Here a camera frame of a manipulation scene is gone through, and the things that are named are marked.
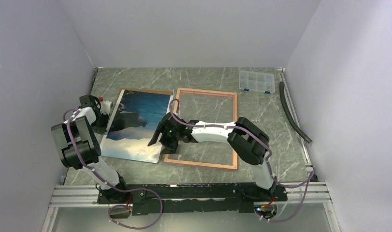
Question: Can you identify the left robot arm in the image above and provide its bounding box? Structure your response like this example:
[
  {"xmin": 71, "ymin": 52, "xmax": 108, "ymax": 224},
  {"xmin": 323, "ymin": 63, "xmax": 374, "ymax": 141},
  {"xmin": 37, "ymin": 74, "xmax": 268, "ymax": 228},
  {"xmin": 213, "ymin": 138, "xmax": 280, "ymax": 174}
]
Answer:
[{"xmin": 51, "ymin": 95, "xmax": 129, "ymax": 203}]

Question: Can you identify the pink picture frame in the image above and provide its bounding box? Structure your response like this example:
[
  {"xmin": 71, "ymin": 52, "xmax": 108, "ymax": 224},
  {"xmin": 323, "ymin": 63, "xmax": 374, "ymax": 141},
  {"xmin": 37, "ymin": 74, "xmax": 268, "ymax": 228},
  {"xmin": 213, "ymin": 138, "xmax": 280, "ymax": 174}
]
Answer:
[{"xmin": 164, "ymin": 87, "xmax": 239, "ymax": 171}]

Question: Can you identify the clear acrylic sheet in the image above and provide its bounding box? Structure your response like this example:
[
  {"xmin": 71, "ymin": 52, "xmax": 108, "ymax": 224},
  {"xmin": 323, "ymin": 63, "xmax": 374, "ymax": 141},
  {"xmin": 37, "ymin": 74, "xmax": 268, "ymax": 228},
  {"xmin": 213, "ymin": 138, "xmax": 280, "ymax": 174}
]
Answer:
[{"xmin": 164, "ymin": 88, "xmax": 238, "ymax": 170}]

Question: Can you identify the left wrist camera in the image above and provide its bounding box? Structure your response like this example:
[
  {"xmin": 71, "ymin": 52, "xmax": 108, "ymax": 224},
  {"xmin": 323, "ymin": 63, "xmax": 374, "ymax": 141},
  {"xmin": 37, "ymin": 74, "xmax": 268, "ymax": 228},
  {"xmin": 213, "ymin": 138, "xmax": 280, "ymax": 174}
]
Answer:
[{"xmin": 98, "ymin": 97, "xmax": 114, "ymax": 116}]

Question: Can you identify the black corrugated hose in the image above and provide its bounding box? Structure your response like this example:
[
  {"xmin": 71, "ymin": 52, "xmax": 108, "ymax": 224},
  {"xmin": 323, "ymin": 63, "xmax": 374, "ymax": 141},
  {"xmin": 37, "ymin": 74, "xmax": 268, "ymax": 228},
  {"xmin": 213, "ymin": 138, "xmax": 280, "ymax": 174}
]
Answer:
[{"xmin": 278, "ymin": 81, "xmax": 313, "ymax": 144}]

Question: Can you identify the brown backing board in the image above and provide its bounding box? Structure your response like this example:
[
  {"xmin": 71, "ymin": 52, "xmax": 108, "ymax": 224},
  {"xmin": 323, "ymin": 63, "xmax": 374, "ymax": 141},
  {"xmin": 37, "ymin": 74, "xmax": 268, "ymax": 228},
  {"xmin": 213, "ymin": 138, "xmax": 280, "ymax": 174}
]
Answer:
[{"xmin": 120, "ymin": 88, "xmax": 174, "ymax": 96}]

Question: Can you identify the seascape photo print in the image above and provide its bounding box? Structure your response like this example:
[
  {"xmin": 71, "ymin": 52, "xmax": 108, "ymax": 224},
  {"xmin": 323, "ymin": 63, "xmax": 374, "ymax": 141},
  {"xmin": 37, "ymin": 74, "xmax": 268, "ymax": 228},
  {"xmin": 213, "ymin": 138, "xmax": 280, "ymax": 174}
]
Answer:
[{"xmin": 101, "ymin": 90, "xmax": 173, "ymax": 164}]

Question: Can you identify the clear plastic organizer box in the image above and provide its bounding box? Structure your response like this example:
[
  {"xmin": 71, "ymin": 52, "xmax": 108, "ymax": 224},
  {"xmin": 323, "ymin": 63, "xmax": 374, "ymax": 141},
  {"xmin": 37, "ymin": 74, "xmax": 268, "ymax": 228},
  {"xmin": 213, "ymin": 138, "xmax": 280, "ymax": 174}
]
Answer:
[{"xmin": 239, "ymin": 71, "xmax": 276, "ymax": 94}]

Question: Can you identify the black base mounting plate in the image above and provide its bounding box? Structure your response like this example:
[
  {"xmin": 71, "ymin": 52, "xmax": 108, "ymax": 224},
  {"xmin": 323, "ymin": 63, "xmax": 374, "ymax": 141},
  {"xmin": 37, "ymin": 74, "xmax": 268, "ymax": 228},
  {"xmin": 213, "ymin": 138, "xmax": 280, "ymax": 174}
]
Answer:
[{"xmin": 99, "ymin": 182, "xmax": 287, "ymax": 216}]

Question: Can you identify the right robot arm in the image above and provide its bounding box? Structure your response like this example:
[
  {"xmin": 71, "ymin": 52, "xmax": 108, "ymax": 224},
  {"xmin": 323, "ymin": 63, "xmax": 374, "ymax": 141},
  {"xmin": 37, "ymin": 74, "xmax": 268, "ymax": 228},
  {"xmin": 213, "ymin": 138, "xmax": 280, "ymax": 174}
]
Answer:
[{"xmin": 147, "ymin": 113, "xmax": 276, "ymax": 201}]

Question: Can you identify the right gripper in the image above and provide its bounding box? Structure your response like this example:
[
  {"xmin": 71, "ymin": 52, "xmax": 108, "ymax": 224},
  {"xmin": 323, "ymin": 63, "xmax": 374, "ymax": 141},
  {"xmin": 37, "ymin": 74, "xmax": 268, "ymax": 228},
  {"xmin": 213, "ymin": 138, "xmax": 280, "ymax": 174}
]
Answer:
[{"xmin": 148, "ymin": 123, "xmax": 180, "ymax": 155}]

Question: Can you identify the aluminium extrusion rail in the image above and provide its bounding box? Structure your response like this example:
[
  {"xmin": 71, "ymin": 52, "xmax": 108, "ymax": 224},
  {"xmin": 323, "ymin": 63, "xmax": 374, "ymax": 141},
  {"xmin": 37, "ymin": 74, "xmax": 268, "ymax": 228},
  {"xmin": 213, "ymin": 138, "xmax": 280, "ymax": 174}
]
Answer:
[{"xmin": 50, "ymin": 182, "xmax": 332, "ymax": 207}]

